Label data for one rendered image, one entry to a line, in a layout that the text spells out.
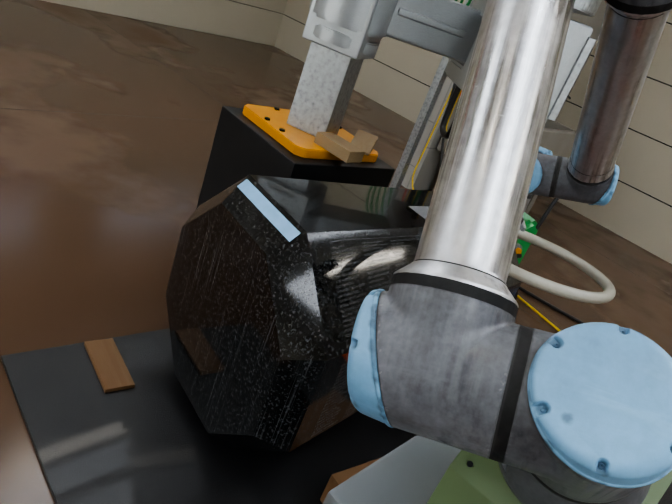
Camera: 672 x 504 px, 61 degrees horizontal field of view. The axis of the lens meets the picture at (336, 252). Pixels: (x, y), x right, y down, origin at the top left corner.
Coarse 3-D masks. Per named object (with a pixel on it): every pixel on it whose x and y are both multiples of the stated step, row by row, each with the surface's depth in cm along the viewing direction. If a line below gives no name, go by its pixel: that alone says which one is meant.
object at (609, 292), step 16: (528, 240) 183; (544, 240) 182; (560, 256) 179; (576, 256) 176; (512, 272) 142; (528, 272) 142; (592, 272) 168; (544, 288) 141; (560, 288) 140; (608, 288) 154
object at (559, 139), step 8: (456, 104) 462; (448, 128) 469; (544, 128) 469; (552, 128) 536; (560, 128) 531; (568, 128) 526; (544, 136) 463; (552, 136) 475; (560, 136) 488; (568, 136) 501; (440, 144) 476; (544, 144) 472; (552, 144) 485; (560, 144) 498; (568, 144) 511; (552, 152) 495; (560, 152) 508; (568, 152) 522; (528, 208) 547
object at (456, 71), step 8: (480, 0) 251; (480, 8) 247; (472, 48) 241; (448, 64) 271; (456, 64) 262; (464, 64) 246; (448, 72) 267; (456, 72) 254; (464, 72) 242; (456, 80) 250; (464, 80) 239
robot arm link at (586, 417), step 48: (528, 336) 60; (576, 336) 56; (624, 336) 55; (528, 384) 55; (576, 384) 54; (624, 384) 53; (528, 432) 56; (576, 432) 52; (624, 432) 51; (576, 480) 56; (624, 480) 51
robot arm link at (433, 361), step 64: (512, 0) 71; (512, 64) 68; (512, 128) 67; (448, 192) 67; (512, 192) 66; (448, 256) 64; (512, 256) 67; (384, 320) 63; (448, 320) 60; (512, 320) 64; (384, 384) 61; (448, 384) 58
